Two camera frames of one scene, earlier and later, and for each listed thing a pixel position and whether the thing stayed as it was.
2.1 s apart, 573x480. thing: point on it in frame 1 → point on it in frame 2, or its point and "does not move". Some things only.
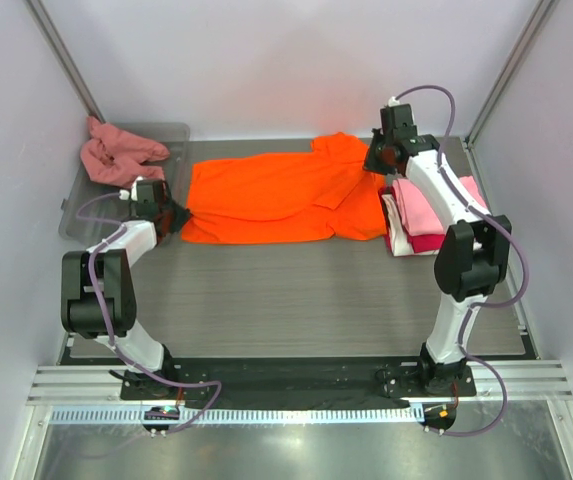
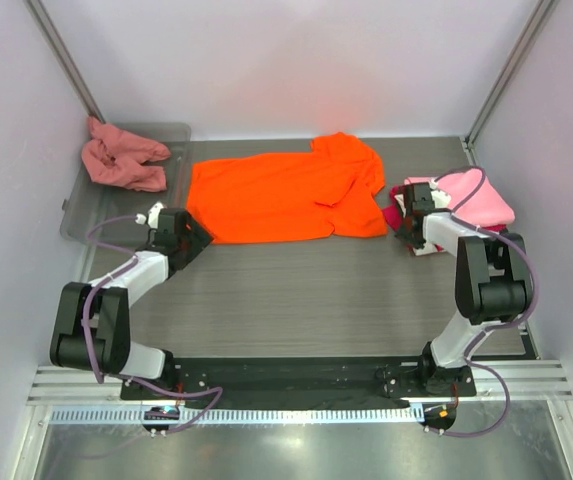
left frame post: x=69 y=68 does not move
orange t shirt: x=289 y=199 does not move
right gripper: x=371 y=164 → x=412 y=241
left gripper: x=182 y=216 → x=198 y=237
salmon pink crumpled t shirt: x=117 y=157 does not move
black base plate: x=296 y=379 does not move
